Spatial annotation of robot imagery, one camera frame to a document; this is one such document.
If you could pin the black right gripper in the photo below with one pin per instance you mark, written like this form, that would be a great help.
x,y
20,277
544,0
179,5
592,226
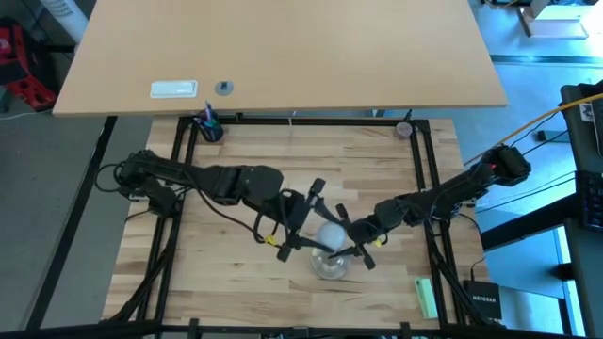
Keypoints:
x,y
377,221

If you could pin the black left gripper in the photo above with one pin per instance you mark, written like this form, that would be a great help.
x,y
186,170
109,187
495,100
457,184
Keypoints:
x,y
289,214

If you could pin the white round lightbulb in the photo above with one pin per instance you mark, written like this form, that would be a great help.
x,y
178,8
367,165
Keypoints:
x,y
330,235

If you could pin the clear glass bowl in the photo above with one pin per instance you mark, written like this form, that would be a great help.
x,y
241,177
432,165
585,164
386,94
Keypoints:
x,y
330,269

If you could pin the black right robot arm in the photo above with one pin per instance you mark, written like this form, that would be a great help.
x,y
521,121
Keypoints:
x,y
461,186

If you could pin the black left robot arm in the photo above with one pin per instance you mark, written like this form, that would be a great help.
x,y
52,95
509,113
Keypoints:
x,y
221,181

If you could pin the light green rectangular block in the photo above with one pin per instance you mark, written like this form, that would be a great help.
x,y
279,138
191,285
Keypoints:
x,y
426,299

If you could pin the white zip tie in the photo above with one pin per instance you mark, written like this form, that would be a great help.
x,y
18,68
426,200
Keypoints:
x,y
290,127

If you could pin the black pen cup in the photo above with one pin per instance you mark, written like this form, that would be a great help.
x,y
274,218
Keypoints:
x,y
210,131

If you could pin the black network router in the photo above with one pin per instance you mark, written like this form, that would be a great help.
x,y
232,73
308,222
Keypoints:
x,y
484,300

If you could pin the blue marker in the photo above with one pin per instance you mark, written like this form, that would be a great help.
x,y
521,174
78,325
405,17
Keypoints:
x,y
207,110

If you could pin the grey round desk grommet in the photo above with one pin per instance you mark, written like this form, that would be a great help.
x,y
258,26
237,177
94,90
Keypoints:
x,y
224,88

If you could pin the light wooden desk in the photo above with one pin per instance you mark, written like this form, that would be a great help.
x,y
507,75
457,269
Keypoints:
x,y
282,47

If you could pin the white rectangular box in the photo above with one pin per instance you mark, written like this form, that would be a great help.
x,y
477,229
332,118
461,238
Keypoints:
x,y
173,89

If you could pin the black side table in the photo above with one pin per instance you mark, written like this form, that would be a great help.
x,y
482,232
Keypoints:
x,y
584,282

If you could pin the black keyboard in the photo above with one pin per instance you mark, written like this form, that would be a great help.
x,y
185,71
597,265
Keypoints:
x,y
591,200

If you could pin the red tool case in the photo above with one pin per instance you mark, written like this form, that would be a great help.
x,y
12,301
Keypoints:
x,y
28,87

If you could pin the white roll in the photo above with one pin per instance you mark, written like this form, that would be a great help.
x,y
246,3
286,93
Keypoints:
x,y
66,16

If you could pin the black metal table frame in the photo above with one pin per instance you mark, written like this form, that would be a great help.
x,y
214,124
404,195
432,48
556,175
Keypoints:
x,y
419,155

